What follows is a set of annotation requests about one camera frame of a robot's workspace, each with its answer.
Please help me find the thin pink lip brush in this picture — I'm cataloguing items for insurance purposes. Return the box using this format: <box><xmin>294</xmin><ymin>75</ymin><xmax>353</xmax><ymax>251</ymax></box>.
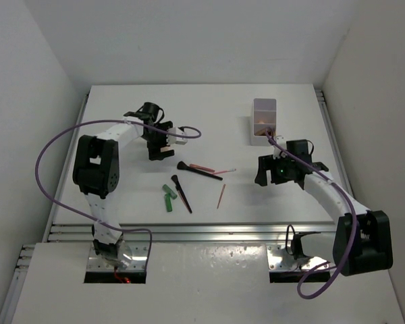
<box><xmin>212</xmin><ymin>168</ymin><xmax>236</xmax><ymax>175</ymax></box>

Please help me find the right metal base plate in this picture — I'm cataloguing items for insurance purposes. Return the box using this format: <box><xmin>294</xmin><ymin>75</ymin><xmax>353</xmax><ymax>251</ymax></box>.
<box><xmin>266</xmin><ymin>244</ymin><xmax>326</xmax><ymax>273</ymax></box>

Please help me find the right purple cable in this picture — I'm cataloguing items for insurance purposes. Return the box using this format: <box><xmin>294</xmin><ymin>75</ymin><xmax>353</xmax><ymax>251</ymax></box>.
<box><xmin>265</xmin><ymin>127</ymin><xmax>358</xmax><ymax>300</ymax></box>

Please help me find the purple cable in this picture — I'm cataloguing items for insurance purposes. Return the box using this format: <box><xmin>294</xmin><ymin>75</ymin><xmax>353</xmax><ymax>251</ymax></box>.
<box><xmin>34</xmin><ymin>119</ymin><xmax>202</xmax><ymax>267</ymax></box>
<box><xmin>265</xmin><ymin>127</ymin><xmax>358</xmax><ymax>300</ymax></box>

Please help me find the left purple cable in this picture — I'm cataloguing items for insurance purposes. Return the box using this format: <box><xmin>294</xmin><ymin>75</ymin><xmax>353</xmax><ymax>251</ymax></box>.
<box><xmin>34</xmin><ymin>119</ymin><xmax>202</xmax><ymax>267</ymax></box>

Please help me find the large black makeup brush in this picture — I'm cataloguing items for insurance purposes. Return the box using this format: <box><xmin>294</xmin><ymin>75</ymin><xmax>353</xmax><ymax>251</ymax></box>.
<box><xmin>177</xmin><ymin>161</ymin><xmax>223</xmax><ymax>181</ymax></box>

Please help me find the rose gold lipstick tube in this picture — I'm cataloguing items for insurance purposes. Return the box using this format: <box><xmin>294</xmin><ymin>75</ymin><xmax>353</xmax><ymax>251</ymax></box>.
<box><xmin>254</xmin><ymin>127</ymin><xmax>275</xmax><ymax>137</ymax></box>

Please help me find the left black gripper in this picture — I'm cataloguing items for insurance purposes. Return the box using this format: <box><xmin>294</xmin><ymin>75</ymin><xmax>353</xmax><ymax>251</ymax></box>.
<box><xmin>141</xmin><ymin>121</ymin><xmax>173</xmax><ymax>159</ymax></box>

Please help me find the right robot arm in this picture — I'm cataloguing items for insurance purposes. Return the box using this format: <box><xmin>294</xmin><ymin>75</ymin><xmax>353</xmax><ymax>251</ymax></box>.
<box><xmin>254</xmin><ymin>136</ymin><xmax>394</xmax><ymax>276</ymax></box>

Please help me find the green tube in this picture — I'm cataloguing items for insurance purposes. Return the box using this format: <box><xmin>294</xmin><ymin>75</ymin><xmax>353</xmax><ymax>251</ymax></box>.
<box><xmin>164</xmin><ymin>194</ymin><xmax>173</xmax><ymax>213</ymax></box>
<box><xmin>162</xmin><ymin>184</ymin><xmax>178</xmax><ymax>199</ymax></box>

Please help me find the black brush pink handle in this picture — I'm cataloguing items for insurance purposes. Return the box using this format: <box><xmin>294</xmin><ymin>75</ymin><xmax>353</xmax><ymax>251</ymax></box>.
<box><xmin>171</xmin><ymin>175</ymin><xmax>192</xmax><ymax>214</ymax></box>

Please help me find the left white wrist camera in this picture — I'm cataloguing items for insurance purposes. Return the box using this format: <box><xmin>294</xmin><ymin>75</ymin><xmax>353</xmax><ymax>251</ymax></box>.
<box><xmin>166</xmin><ymin>127</ymin><xmax>188</xmax><ymax>146</ymax></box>

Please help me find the thin orange angled brush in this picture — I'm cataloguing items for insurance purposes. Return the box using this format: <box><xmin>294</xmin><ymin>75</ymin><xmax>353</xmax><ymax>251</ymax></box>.
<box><xmin>217</xmin><ymin>184</ymin><xmax>226</xmax><ymax>209</ymax></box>

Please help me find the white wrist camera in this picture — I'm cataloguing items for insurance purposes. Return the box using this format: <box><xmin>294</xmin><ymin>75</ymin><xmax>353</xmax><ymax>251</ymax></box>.
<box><xmin>273</xmin><ymin>136</ymin><xmax>287</xmax><ymax>159</ymax></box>
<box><xmin>166</xmin><ymin>127</ymin><xmax>188</xmax><ymax>146</ymax></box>

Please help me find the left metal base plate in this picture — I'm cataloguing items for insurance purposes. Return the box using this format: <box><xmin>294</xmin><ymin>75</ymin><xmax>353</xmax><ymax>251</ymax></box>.
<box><xmin>86</xmin><ymin>242</ymin><xmax>148</xmax><ymax>273</ymax></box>

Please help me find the aluminium rail frame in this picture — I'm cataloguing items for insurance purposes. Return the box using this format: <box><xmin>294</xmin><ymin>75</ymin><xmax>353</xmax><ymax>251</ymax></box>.
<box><xmin>0</xmin><ymin>89</ymin><xmax>367</xmax><ymax>324</ymax></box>

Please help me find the white divided organizer box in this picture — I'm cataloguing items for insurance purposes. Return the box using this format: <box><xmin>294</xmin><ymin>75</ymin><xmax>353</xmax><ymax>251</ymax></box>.
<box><xmin>249</xmin><ymin>98</ymin><xmax>277</xmax><ymax>146</ymax></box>

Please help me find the metal base plate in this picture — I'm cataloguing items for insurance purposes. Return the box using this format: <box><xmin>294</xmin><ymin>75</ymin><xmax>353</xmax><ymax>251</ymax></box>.
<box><xmin>86</xmin><ymin>242</ymin><xmax>148</xmax><ymax>273</ymax></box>
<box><xmin>266</xmin><ymin>244</ymin><xmax>326</xmax><ymax>273</ymax></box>

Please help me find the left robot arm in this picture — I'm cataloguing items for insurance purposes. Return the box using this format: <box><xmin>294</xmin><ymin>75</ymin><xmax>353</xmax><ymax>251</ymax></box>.
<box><xmin>72</xmin><ymin>102</ymin><xmax>174</xmax><ymax>267</ymax></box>

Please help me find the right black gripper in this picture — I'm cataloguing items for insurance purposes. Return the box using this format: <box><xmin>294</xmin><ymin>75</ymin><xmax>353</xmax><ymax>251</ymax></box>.
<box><xmin>255</xmin><ymin>153</ymin><xmax>294</xmax><ymax>186</ymax></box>

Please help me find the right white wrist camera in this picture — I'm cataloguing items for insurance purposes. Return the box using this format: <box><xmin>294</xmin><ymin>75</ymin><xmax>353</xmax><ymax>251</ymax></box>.
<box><xmin>273</xmin><ymin>136</ymin><xmax>287</xmax><ymax>159</ymax></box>

